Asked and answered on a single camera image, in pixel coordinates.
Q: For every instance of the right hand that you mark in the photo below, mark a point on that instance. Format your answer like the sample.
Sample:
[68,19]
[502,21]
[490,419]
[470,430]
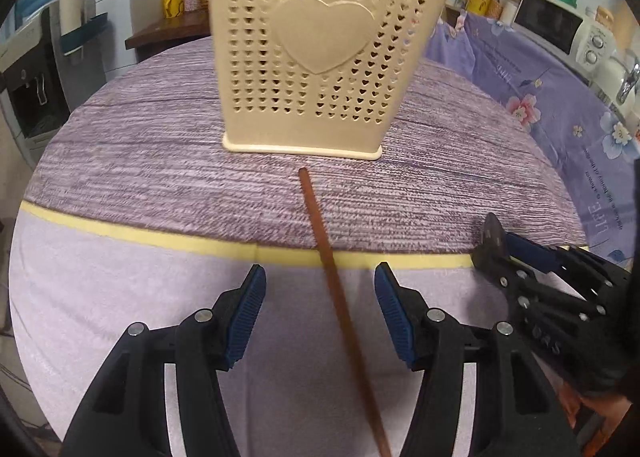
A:
[594,419]

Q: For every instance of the black white water dispenser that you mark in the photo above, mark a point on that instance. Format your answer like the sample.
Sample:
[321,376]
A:
[41,84]

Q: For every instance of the purple floral cloth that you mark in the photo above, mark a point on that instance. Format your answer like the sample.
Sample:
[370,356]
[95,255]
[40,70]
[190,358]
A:
[585,142]

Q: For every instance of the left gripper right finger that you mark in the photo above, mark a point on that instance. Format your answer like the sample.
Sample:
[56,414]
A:
[516,410]

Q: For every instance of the white microwave oven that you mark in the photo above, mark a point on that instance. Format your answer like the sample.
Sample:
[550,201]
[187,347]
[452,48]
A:
[580,42]

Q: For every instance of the cream perforated utensil holder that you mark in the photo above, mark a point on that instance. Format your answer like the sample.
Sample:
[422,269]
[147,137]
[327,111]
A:
[321,77]

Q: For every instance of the white electric kettle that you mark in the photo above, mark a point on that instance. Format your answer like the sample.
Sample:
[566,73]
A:
[615,81]

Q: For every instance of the brown wooden chopstick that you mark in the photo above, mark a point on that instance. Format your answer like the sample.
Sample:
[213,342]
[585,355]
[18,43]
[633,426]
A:
[344,321]

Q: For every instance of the dark wooden side table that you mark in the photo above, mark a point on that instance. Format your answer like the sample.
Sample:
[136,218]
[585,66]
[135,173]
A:
[192,25]

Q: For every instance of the yellow mug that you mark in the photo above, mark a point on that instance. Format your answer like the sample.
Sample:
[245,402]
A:
[173,8]

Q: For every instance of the purple striped tablecloth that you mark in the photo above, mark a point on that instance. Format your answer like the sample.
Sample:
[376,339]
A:
[135,212]

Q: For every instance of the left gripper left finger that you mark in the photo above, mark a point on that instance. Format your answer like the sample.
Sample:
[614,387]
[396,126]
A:
[123,412]

